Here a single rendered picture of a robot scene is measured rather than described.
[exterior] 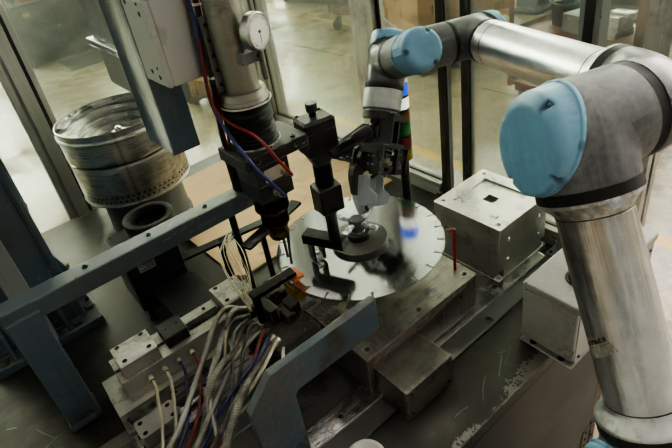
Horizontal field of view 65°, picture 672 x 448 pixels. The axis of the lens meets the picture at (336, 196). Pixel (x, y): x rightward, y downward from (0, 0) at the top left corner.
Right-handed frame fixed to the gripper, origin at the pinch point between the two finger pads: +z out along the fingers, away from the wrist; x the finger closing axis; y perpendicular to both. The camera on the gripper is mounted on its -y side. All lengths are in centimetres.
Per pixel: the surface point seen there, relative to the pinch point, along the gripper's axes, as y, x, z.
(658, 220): -6, 196, 1
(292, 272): 1.1, -16.7, 10.7
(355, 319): 18.3, -17.0, 14.0
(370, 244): 5.1, -1.8, 5.3
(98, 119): -83, -25, -14
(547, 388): 27, 33, 32
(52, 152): -104, -32, -2
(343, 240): 6.3, -10.1, 4.1
